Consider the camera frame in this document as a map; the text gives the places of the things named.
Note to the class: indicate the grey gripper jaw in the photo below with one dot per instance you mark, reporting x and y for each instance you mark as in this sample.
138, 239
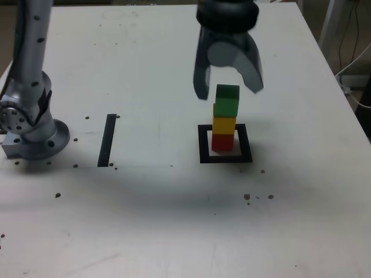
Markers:
201, 75
223, 55

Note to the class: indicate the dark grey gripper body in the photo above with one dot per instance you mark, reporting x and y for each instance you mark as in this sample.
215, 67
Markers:
229, 37

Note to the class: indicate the green cube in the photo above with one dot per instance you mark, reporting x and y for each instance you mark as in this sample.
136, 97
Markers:
227, 105

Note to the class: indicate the yellow cube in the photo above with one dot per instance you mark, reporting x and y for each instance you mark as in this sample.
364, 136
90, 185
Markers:
223, 126

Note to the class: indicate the red cube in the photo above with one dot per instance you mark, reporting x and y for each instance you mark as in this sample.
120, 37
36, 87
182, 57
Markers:
222, 143

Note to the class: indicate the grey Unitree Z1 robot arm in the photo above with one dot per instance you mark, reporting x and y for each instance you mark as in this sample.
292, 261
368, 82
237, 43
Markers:
32, 43

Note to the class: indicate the black tape square outline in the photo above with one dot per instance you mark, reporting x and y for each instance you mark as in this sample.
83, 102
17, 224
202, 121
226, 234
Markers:
203, 144

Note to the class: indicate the black tape strip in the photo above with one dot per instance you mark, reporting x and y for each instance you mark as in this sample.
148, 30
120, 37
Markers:
106, 142

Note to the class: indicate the white metal frame leg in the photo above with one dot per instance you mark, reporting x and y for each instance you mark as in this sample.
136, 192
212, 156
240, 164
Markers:
329, 23

